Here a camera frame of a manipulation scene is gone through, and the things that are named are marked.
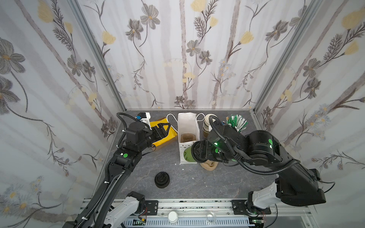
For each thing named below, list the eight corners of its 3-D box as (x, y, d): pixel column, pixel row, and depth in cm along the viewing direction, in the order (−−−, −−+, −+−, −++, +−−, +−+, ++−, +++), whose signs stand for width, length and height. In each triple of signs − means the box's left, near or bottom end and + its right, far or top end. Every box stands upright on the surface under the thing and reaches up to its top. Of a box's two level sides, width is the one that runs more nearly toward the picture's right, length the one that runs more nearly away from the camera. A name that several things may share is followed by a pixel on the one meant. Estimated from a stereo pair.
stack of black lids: (154, 188, 82) (153, 186, 79) (156, 174, 88) (155, 171, 84) (169, 188, 83) (168, 186, 79) (170, 174, 88) (169, 171, 84)
